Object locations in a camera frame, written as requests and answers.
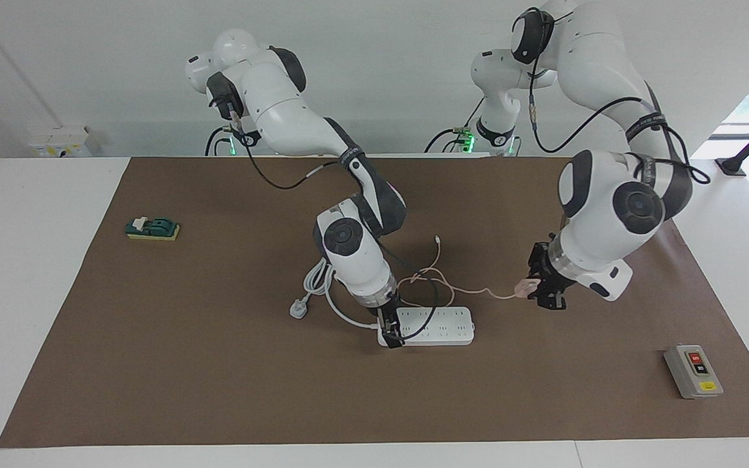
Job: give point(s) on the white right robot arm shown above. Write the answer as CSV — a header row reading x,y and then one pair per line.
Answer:
x,y
355,260

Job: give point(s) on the white box with yellow stickers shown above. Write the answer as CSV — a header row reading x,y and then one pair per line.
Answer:
x,y
59,143

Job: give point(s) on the white power strip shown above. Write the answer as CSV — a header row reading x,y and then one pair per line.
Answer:
x,y
446,328

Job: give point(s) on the green knife switch yellow base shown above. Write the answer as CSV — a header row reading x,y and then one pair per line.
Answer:
x,y
153,229

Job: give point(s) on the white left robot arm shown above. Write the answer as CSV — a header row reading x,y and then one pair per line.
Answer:
x,y
608,214

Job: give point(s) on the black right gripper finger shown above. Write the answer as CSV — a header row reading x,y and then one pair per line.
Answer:
x,y
398,335
385,336

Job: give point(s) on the pink charger adapter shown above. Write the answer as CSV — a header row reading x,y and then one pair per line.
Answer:
x,y
524,285

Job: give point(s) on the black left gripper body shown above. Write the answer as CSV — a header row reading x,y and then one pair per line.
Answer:
x,y
547,270

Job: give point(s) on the grey push button box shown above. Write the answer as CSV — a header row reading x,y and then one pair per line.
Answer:
x,y
693,372

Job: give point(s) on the brown paper mat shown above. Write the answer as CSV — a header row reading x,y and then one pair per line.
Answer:
x,y
218,377

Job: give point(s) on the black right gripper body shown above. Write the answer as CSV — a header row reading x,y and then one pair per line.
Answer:
x,y
390,317

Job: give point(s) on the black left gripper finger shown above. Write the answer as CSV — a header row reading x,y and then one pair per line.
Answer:
x,y
556,302
537,294

